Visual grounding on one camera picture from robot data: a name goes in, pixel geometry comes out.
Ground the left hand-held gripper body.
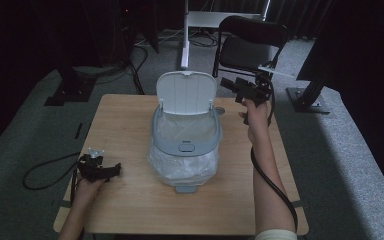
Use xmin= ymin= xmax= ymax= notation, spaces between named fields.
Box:
xmin=76 ymin=147 xmax=112 ymax=183

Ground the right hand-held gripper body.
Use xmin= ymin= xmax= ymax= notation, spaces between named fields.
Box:
xmin=234 ymin=64 xmax=295 ymax=108

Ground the grey and white trash can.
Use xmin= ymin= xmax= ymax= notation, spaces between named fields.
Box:
xmin=146 ymin=70 xmax=223 ymax=195

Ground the person's left hand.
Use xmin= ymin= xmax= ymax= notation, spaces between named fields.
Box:
xmin=71 ymin=175 xmax=110 ymax=210

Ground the person's right hand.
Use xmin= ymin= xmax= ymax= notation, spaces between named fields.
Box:
xmin=237 ymin=97 xmax=273 ymax=142

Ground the black folding chair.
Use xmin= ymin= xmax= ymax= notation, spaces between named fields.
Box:
xmin=208 ymin=15 xmax=290 ymax=100

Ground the small black strip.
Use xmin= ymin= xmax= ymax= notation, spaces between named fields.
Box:
xmin=74 ymin=122 xmax=84 ymax=141

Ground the black metal stand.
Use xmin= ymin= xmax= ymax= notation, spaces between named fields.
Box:
xmin=285 ymin=71 xmax=335 ymax=115
xmin=43 ymin=59 xmax=98 ymax=107

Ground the clear plastic trash bag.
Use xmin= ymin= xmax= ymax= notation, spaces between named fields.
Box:
xmin=146 ymin=114 xmax=220 ymax=188

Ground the white sleeve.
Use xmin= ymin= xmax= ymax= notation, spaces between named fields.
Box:
xmin=254 ymin=228 xmax=298 ymax=240

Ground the left hand-held gripper cable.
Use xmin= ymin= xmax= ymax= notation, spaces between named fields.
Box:
xmin=69 ymin=159 xmax=85 ymax=240

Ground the hand-held gripper cable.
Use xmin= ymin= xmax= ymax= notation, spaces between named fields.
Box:
xmin=69 ymin=159 xmax=85 ymax=240
xmin=250 ymin=75 xmax=300 ymax=234

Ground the white desk frame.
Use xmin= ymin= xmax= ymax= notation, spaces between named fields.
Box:
xmin=179 ymin=0 xmax=272 ymax=71

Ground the black looped cable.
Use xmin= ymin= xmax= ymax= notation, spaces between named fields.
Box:
xmin=22 ymin=151 xmax=82 ymax=191

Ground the black cable bundle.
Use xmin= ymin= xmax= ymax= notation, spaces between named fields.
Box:
xmin=94 ymin=42 xmax=149 ymax=96

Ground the right hand-held gripper cable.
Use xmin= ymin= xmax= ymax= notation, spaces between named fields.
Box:
xmin=250 ymin=75 xmax=300 ymax=234

